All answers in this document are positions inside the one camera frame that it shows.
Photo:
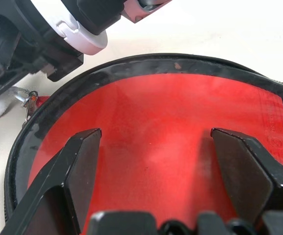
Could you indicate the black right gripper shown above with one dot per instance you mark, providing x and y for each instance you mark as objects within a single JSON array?
[{"x": 11, "y": 54}]

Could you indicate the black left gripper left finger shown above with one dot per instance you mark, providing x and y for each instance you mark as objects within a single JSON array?
[{"x": 58, "y": 181}]

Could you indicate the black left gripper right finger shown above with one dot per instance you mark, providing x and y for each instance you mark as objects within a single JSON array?
[{"x": 248, "y": 171}]

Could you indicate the black and red paddle case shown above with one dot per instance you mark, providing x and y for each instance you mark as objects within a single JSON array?
[{"x": 143, "y": 64}]

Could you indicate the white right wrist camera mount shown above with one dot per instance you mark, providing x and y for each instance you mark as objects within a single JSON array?
[{"x": 87, "y": 40}]

